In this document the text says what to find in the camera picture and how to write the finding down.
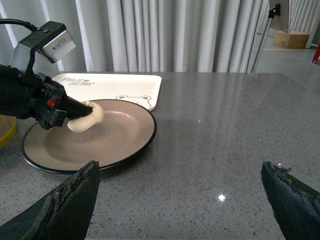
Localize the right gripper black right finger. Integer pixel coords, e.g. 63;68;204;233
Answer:
260;161;320;240

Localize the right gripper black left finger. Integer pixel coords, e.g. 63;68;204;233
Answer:
0;161;100;240

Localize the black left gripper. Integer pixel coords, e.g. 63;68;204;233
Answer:
0;65;93;130

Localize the white steamed bun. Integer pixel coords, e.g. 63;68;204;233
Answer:
67;101;105;133

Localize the brown plate with black rim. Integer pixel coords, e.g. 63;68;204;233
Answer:
21;99;157;174

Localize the white bear serving tray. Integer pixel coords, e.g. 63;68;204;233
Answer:
52;73;162;111

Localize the yellow-rimmed wooden steamer basket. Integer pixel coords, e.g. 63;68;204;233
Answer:
0;115;18;148

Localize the grey pleated curtain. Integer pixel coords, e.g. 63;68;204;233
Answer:
0;0;262;73

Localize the cardboard box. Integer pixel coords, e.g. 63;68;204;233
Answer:
273;31;310;49

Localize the metal stand pole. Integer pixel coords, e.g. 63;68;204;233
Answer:
250;3;281;73

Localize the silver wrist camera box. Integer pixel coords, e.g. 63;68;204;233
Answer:
9;21;76;78

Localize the black camera cable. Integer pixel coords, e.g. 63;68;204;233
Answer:
0;18;38;32

